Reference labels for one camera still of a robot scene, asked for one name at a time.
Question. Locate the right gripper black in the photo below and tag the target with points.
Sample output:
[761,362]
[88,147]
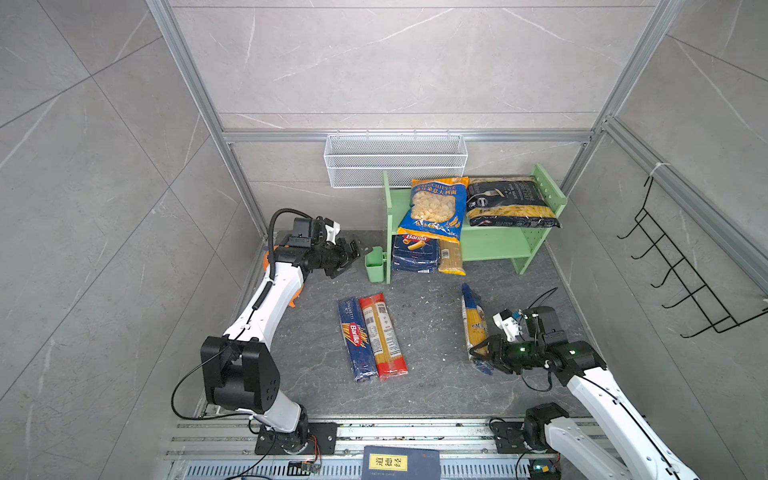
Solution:
[495,342]

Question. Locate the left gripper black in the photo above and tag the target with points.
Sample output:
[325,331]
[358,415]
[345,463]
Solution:
[344,256]

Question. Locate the dark blue spaghetti bag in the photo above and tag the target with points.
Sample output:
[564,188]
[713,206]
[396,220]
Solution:
[475,325]

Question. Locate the blue Barilla rigatoni box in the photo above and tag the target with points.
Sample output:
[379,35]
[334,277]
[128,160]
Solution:
[415,254]

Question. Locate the red pasta packet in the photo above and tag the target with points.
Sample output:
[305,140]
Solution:
[382,336]

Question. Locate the yellow spaghetti bag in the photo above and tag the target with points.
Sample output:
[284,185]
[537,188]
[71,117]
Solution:
[451,261]

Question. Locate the blue orecchiette pasta bag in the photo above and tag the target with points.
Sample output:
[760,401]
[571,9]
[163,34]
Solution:
[437,209]

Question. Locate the blue Barilla spaghetti box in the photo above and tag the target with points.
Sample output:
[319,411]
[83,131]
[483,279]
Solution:
[357,341]

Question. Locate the dark penne pasta bag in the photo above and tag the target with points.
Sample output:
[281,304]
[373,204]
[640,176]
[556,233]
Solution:
[515,202]

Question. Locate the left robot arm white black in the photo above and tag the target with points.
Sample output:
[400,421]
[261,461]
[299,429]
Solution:
[239,372]

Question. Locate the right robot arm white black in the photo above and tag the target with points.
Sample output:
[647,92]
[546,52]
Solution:
[641,454]

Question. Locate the small green cup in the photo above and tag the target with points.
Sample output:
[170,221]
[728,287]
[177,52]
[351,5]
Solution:
[375,265]

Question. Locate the orange shark plush toy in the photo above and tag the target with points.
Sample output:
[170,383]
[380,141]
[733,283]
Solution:
[274,296]

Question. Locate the dark blue book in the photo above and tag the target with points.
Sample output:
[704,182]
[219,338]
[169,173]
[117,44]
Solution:
[393,463]

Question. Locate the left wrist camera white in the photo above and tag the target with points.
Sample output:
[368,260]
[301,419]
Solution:
[332,229]

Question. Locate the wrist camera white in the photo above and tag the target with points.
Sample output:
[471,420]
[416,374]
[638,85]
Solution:
[332,229]
[510,322]

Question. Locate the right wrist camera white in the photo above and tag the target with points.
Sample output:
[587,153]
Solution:
[510,322]

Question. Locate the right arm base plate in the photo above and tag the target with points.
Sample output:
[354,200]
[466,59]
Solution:
[517,437]

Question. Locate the white wire mesh basket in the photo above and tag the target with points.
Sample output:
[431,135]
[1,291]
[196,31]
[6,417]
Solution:
[372,160]

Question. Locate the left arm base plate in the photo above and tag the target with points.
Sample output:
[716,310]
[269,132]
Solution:
[309,438]

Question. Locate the black wire hook rack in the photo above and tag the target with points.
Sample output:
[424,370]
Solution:
[717,317]

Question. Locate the aluminium rail frame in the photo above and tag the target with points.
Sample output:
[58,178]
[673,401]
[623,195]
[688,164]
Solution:
[225,450]

